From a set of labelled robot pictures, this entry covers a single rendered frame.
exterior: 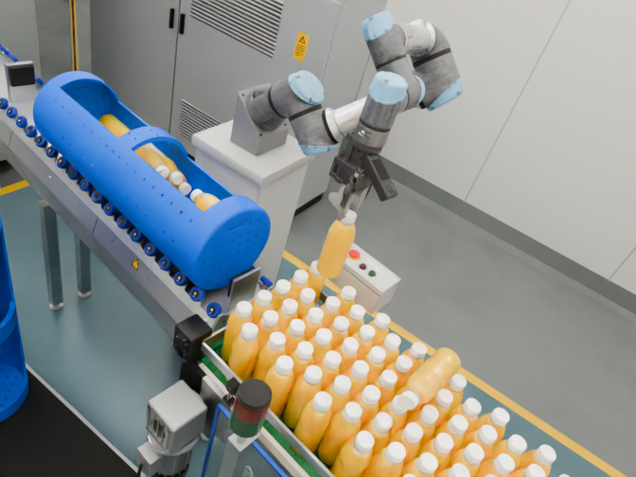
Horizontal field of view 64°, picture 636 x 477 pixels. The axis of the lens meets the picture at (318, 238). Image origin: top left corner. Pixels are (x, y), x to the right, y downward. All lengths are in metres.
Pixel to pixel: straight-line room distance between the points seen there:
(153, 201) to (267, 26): 1.78
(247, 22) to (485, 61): 1.66
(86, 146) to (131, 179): 0.22
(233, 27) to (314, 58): 0.57
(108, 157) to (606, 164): 3.10
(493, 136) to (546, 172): 0.44
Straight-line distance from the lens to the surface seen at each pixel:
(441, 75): 1.56
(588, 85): 3.74
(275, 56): 3.04
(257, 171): 1.69
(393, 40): 1.21
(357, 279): 1.50
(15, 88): 2.40
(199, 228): 1.35
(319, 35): 2.86
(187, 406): 1.39
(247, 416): 0.96
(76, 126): 1.76
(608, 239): 4.03
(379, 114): 1.12
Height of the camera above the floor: 2.04
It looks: 37 degrees down
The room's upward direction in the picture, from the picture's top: 18 degrees clockwise
